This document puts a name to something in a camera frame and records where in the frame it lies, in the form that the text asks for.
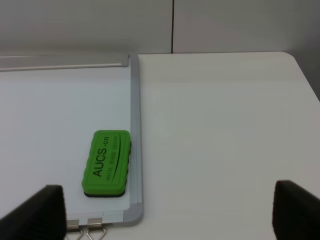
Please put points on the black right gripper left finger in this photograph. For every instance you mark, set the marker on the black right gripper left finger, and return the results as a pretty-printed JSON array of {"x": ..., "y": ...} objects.
[{"x": 41, "y": 217}]

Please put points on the right metal binder clip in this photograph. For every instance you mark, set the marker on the right metal binder clip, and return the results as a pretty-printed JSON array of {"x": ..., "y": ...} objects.
[{"x": 95, "y": 225}]

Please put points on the metal binder clip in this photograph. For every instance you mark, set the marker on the metal binder clip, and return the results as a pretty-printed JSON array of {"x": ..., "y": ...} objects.
[
  {"x": 95, "y": 225},
  {"x": 73, "y": 226}
]

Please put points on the left metal binder clip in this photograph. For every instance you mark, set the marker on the left metal binder clip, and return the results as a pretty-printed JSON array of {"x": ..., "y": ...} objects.
[{"x": 73, "y": 226}]

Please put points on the green whiteboard eraser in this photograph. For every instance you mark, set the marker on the green whiteboard eraser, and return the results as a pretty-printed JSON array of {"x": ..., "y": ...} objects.
[{"x": 107, "y": 166}]

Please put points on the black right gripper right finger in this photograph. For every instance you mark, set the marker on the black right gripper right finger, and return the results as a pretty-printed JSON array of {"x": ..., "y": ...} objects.
[{"x": 295, "y": 212}]

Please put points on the silver-framed whiteboard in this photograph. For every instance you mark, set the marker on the silver-framed whiteboard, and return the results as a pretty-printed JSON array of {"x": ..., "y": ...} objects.
[{"x": 50, "y": 108}]

